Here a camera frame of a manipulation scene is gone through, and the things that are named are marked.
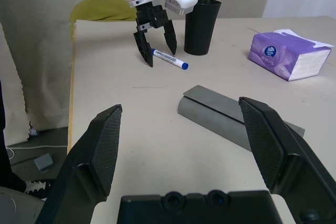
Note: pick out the beige torn paper sheet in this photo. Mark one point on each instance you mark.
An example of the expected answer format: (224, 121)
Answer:
(13, 82)

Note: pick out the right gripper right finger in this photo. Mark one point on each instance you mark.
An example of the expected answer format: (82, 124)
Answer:
(283, 155)

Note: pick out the white marker blue cap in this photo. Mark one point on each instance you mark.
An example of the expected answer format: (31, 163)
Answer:
(168, 58)

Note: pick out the grey glasses case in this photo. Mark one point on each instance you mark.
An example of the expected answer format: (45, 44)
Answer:
(218, 113)

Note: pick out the black trouser leg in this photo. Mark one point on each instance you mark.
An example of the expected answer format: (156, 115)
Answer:
(5, 142)

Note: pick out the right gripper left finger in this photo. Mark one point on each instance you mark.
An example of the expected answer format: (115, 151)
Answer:
(89, 161)

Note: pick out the black plastic cup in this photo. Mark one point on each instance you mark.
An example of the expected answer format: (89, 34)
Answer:
(200, 27)

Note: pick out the small grey box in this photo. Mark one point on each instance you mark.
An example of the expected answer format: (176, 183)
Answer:
(44, 163)

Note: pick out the purple tissue pack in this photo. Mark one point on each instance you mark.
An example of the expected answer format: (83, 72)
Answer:
(275, 53)

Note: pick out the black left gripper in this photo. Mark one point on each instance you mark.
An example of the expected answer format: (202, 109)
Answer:
(152, 16)

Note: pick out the black bystander sneaker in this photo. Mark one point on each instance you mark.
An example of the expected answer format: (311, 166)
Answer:
(38, 188)

